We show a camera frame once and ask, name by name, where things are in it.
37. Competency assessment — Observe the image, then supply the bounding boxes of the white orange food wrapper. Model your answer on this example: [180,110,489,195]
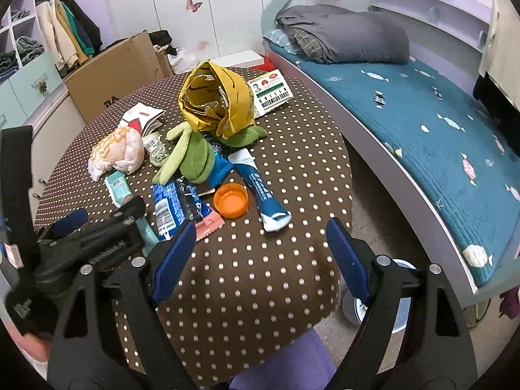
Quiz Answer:
[87,126,145,182]

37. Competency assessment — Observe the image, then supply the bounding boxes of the magenta cloth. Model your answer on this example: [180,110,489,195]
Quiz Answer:
[500,286,520,318]

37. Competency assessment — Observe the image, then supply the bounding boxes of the blue snack wrapper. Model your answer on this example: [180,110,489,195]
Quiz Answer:
[151,183,181,241]

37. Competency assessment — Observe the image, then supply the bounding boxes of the black hanging garment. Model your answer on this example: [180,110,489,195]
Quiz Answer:
[473,71,520,110]

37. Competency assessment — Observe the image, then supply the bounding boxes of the lavender wall shelf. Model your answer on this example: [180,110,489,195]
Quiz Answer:
[370,0,494,53]

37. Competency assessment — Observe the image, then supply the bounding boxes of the pink sachet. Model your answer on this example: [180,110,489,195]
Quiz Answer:
[194,216,225,242]

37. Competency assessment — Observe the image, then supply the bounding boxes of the orange plastic lid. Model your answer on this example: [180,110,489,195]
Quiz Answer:
[213,183,249,220]

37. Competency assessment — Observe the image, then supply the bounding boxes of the white wardrobe shelf unit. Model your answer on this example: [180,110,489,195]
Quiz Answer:
[0,0,74,90]

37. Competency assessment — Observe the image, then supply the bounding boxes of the brown polka-dot tablecloth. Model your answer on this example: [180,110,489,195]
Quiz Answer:
[34,67,353,388]

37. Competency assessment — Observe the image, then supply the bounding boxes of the black clothes pile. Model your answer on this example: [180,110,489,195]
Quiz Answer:
[148,30,179,55]

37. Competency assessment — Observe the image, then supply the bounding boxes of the grey plaid pillow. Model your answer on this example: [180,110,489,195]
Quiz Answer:
[290,28,326,54]

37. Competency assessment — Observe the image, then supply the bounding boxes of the green hanging garment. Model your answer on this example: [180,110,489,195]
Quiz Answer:
[61,0,89,63]

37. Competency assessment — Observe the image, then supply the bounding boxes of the white green-striped cardboard box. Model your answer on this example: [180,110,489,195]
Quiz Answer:
[247,71,291,119]

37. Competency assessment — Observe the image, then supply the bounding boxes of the cream hanging jacket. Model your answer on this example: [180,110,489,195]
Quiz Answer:
[477,0,520,90]

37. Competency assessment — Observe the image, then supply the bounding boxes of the small crumpled clear wrapper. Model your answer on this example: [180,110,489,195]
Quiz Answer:
[143,132,170,167]

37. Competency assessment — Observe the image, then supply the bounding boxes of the folded grey clothes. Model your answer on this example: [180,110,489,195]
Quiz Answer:
[16,36,45,66]

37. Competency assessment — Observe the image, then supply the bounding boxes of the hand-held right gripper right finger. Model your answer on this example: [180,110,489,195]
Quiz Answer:
[325,217,478,390]

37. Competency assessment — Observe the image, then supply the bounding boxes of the mint drawer cabinet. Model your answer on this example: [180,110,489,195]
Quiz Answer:
[0,51,66,131]

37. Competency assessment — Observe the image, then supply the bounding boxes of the purple pants leg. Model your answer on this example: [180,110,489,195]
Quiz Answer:
[229,329,338,390]

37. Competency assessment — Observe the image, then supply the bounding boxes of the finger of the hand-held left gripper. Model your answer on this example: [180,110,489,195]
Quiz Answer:
[53,196,147,250]
[38,209,89,244]

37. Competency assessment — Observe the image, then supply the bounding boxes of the black hanging coat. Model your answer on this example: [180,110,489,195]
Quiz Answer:
[67,0,102,55]

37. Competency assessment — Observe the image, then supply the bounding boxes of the dark blue black wrapper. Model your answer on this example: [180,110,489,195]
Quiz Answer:
[176,176,214,228]

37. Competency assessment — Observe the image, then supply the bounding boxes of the brown cardboard box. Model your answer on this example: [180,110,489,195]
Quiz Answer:
[65,30,173,124]

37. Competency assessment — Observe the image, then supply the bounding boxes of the beige hanging coat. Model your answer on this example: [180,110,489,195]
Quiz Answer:
[36,1,78,71]

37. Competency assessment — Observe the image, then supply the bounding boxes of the teal candy-print mattress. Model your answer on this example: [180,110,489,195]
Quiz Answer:
[264,41,520,289]

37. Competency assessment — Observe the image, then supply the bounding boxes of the white mint bed frame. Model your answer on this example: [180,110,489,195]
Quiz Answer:
[260,0,480,297]

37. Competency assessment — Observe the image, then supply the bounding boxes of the blue patterned pillow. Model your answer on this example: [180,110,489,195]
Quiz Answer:
[262,29,301,55]

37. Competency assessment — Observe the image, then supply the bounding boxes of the pale blue trash bin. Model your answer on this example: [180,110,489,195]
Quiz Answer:
[341,258,419,332]

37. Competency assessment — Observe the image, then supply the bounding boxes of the white plastic bag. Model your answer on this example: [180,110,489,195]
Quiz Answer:
[168,48,200,74]

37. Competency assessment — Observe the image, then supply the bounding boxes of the yellow paper bag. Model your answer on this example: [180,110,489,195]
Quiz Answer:
[179,61,261,139]

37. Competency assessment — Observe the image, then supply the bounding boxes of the blue white tube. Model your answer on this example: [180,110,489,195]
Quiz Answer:
[227,152,292,234]

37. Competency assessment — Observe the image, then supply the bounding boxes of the blue packet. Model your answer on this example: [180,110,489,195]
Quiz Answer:
[205,136,234,183]

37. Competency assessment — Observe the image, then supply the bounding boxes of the white flat box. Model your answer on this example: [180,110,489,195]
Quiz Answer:
[211,50,265,69]

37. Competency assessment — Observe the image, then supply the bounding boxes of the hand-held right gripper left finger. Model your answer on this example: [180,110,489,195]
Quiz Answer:
[46,219,198,390]

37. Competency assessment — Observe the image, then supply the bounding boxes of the grey duvet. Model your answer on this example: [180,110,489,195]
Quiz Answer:
[275,5,410,65]

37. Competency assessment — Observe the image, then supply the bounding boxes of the red white cigarette pack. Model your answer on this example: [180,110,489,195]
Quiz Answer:
[119,102,165,136]

